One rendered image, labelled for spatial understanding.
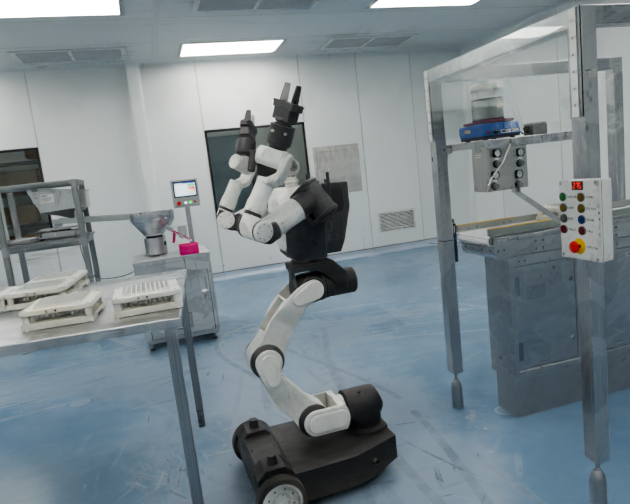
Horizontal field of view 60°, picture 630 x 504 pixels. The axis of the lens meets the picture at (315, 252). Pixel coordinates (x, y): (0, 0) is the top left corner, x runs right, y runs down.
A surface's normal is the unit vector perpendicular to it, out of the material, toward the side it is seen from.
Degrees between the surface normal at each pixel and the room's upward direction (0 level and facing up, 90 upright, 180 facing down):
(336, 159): 90
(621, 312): 90
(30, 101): 90
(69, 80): 90
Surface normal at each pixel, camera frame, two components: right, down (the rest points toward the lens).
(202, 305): 0.25, 0.13
